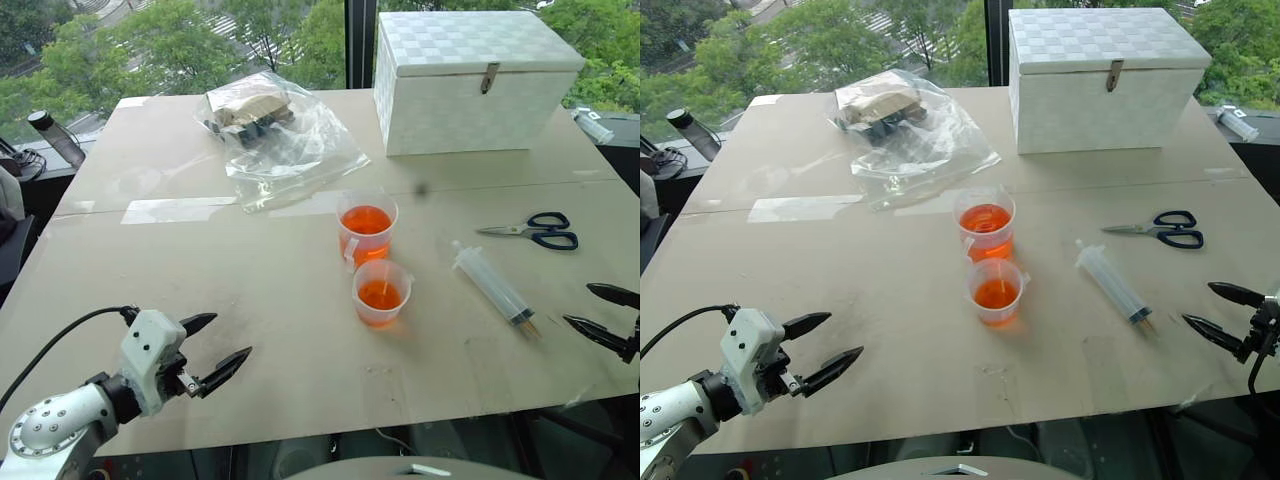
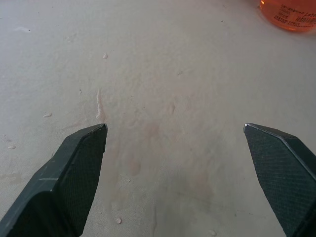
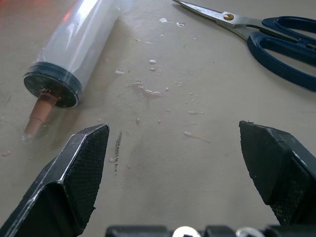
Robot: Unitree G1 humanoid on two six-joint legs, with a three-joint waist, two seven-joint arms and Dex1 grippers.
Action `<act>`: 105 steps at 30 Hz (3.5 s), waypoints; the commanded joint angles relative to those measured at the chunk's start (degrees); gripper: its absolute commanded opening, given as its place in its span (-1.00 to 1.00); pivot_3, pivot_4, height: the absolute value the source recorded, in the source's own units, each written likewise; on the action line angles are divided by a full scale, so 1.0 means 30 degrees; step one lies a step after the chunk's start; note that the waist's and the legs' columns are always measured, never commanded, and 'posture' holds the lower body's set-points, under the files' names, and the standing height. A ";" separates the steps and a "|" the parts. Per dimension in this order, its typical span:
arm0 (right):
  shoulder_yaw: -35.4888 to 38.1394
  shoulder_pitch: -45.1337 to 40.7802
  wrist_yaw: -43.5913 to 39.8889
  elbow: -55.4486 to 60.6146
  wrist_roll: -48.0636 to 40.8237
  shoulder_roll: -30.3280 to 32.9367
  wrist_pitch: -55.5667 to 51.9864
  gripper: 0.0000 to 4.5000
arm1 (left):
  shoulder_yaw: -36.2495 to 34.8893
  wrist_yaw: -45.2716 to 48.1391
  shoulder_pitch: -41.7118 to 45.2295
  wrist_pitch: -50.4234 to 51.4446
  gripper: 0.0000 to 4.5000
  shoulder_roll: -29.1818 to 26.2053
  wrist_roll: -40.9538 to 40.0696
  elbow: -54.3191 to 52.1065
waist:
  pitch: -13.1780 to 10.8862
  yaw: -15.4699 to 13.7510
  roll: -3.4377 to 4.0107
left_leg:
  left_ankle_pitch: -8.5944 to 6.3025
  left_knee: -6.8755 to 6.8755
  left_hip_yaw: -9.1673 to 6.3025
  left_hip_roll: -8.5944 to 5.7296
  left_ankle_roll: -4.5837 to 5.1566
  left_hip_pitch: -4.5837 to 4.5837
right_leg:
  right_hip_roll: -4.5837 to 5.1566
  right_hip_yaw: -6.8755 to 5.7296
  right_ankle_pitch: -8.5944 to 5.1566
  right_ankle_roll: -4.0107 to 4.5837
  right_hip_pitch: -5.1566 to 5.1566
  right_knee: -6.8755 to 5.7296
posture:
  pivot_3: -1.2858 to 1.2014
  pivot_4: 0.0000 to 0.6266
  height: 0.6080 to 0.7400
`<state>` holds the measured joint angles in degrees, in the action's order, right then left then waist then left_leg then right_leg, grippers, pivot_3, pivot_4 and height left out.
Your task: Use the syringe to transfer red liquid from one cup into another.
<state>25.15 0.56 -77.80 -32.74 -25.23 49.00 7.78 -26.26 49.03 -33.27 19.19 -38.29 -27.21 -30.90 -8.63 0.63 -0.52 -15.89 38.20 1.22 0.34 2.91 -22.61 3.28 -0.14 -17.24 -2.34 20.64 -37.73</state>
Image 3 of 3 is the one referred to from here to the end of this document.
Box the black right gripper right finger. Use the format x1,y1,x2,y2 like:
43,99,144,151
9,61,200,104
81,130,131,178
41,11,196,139
238,120,316,226

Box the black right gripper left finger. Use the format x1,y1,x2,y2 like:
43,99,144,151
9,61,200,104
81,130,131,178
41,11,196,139
0,123,110,237

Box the blue handled steel scissors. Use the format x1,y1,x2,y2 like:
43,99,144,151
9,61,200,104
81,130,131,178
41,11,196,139
172,0,316,92

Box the clear sealant cartridge tube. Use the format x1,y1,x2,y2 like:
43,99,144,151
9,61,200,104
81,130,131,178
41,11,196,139
20,0,121,144

